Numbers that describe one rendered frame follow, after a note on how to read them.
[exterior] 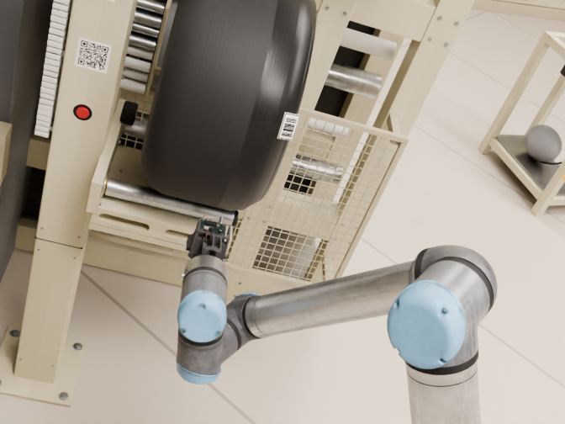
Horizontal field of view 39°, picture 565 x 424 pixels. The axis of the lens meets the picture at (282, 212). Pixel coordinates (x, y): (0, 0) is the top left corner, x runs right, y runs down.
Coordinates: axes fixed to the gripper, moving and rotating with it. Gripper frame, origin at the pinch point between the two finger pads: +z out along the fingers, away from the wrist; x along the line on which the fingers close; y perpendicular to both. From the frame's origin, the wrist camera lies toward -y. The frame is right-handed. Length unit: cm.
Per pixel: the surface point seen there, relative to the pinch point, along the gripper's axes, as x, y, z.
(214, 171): 2.0, 12.5, 3.3
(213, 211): -2.5, -8.0, 19.9
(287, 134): -11.0, 25.5, 4.1
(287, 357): -52, -94, 71
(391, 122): -55, 6, 77
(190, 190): 5.7, 3.5, 7.7
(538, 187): -190, -63, 217
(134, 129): 22, -5, 47
